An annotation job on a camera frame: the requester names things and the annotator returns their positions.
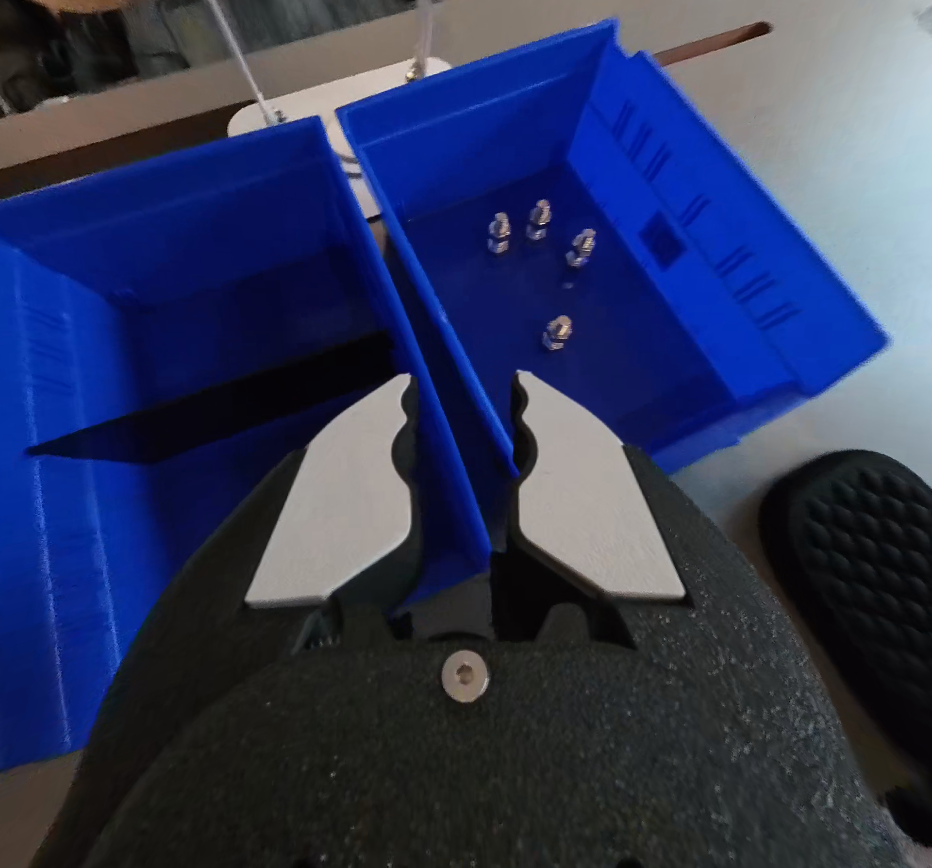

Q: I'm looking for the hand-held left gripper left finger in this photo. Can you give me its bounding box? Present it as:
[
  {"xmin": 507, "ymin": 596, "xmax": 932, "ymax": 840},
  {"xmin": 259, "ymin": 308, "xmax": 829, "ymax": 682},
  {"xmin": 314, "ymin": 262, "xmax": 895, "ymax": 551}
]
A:
[{"xmin": 244, "ymin": 373, "xmax": 425, "ymax": 608}]

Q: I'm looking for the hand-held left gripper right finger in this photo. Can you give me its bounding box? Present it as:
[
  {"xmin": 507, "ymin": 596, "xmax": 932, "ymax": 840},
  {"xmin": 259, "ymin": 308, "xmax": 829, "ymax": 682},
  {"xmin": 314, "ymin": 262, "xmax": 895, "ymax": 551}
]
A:
[{"xmin": 508, "ymin": 370, "xmax": 687, "ymax": 601}]

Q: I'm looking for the blue bin with black divider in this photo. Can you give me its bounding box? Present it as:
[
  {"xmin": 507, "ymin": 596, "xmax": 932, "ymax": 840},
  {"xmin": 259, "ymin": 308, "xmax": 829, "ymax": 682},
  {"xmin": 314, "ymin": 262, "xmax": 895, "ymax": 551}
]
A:
[{"xmin": 0, "ymin": 116, "xmax": 492, "ymax": 774}]

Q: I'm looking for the blue plastic bin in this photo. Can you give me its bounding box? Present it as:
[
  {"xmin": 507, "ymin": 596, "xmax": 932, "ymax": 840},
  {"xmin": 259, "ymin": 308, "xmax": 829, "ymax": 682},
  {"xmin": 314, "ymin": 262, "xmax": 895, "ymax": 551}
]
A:
[{"xmin": 335, "ymin": 17, "xmax": 891, "ymax": 482}]

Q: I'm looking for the black desk cable cover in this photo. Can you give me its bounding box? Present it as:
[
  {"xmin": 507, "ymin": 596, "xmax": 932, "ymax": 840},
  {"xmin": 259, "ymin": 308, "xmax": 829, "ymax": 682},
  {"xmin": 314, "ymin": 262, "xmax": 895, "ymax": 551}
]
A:
[{"xmin": 0, "ymin": 107, "xmax": 245, "ymax": 200}]

